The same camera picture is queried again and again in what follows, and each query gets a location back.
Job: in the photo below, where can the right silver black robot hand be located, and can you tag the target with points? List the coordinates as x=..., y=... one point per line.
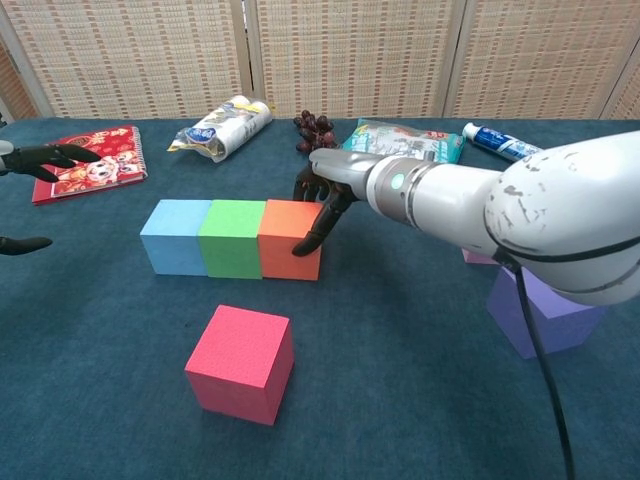
x=345, y=170

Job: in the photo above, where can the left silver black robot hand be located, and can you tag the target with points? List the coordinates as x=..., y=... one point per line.
x=40, y=157

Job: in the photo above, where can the orange foam cube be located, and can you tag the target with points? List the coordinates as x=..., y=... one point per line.
x=285, y=255

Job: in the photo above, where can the green foam cube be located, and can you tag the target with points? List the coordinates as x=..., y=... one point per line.
x=230, y=250

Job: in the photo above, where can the light pink foam cube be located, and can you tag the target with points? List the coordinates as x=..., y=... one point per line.
x=475, y=257

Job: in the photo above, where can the light blue foam cube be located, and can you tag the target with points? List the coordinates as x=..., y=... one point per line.
x=172, y=245

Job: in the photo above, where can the red foam cube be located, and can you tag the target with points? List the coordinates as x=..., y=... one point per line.
x=235, y=365

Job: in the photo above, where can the purple foam cube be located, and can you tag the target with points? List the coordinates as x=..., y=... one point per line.
x=570, y=330

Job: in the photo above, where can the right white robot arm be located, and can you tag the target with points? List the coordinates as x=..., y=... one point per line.
x=550, y=210

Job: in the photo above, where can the dark red grape bunch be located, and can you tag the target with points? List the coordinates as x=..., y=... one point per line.
x=312, y=127

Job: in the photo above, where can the teal snack bag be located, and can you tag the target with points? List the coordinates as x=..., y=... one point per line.
x=400, y=140

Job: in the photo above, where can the red spiral desk calendar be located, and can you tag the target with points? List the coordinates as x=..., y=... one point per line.
x=110, y=170

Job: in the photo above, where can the woven folding screen panel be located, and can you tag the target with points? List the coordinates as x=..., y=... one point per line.
x=135, y=60
x=540, y=60
x=350, y=60
x=627, y=100

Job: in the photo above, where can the white tissue roll pack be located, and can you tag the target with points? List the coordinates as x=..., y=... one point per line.
x=225, y=132

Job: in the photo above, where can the blue white toothpaste tube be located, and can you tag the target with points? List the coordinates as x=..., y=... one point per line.
x=490, y=137

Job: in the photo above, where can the teal table cloth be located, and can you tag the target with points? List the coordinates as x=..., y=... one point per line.
x=400, y=400

